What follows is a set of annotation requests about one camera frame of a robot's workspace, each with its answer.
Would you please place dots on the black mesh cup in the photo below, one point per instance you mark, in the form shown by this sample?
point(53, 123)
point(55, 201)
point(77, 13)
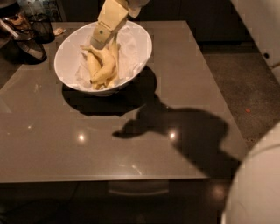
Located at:
point(42, 26)

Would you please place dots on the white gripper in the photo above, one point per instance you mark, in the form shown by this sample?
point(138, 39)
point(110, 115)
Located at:
point(110, 21)

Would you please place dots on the white paper liner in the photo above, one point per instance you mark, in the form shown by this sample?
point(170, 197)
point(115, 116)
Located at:
point(128, 61)

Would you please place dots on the small crumpled wrapper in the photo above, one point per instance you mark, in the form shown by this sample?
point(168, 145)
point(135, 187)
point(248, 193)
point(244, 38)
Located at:
point(58, 31)

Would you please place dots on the curved yellow banana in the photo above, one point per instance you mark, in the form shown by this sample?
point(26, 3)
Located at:
point(108, 64)

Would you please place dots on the left yellow banana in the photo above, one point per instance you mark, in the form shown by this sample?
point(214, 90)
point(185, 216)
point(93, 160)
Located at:
point(93, 64)

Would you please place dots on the right yellow banana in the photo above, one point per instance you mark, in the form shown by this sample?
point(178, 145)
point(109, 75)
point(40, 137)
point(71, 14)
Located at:
point(114, 49)

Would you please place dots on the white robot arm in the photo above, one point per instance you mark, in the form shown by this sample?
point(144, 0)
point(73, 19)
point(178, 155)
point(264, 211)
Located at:
point(254, 196)

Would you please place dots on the white bowl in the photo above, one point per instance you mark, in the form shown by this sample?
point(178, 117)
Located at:
point(68, 57)

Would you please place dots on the dark kitchen appliance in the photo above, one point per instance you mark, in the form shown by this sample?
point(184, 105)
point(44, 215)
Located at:
point(14, 21)

